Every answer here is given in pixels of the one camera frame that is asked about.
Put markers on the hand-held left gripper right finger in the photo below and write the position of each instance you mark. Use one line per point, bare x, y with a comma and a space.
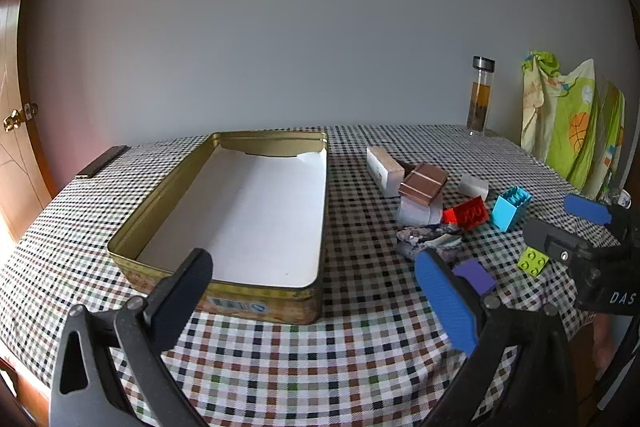
445, 302

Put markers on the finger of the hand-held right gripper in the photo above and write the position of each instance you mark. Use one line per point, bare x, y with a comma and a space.
587, 208
550, 239

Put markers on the green building brick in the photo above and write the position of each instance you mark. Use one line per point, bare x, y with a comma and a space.
532, 262

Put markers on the clear plastic box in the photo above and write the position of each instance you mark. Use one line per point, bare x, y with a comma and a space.
415, 213

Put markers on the copper-coloured box with rubber band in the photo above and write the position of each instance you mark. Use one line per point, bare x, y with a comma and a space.
425, 184

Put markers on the wooden door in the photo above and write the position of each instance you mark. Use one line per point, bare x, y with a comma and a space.
20, 187

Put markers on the small white cup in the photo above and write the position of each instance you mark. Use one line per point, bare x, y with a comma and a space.
625, 198

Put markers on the gold tin box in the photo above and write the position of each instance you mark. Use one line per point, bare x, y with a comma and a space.
260, 302

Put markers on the dark flat phone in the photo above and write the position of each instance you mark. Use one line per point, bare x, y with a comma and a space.
102, 162

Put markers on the white patterned box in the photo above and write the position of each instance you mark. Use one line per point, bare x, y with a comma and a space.
382, 169

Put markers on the cyan building block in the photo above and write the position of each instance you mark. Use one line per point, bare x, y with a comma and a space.
507, 209

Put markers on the brown comb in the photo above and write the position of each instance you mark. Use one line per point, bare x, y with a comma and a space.
407, 170

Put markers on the red building brick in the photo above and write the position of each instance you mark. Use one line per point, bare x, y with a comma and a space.
467, 213

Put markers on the checked tablecloth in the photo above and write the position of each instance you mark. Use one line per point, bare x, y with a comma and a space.
350, 357

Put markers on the white paper liner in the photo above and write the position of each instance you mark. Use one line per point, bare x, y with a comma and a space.
250, 217

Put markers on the small white box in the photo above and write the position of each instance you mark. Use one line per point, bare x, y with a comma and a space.
474, 187

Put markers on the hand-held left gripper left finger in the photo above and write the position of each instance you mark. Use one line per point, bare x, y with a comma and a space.
186, 287

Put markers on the glass tea bottle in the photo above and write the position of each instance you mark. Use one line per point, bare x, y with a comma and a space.
482, 102

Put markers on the purple block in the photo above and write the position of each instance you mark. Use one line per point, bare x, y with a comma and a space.
475, 274

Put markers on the grey wrapper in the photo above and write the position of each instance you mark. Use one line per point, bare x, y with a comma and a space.
425, 239

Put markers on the green printed cloth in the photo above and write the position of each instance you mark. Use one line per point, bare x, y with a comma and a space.
570, 127

